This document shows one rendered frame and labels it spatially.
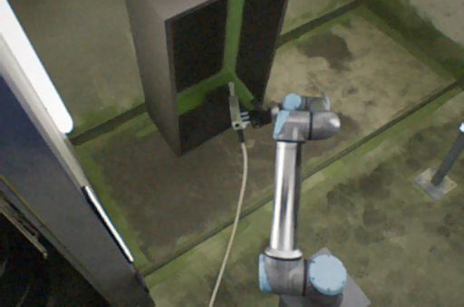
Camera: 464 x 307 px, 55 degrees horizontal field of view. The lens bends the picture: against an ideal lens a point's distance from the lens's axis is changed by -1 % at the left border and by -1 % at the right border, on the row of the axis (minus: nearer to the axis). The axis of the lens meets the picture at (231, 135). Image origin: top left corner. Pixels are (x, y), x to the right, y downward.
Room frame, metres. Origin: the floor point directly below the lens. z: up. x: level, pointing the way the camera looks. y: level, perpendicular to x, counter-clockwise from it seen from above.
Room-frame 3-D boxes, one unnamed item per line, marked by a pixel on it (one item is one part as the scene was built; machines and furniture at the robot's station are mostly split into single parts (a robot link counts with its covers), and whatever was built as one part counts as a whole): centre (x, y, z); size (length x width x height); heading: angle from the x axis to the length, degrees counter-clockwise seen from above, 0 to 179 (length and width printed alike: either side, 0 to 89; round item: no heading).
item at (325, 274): (0.56, -0.32, 0.83); 0.17 x 0.15 x 0.18; 79
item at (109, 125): (2.53, -0.05, 0.11); 2.70 x 0.02 x 0.13; 119
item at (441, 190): (1.38, -1.31, 0.01); 0.20 x 0.20 x 0.01; 29
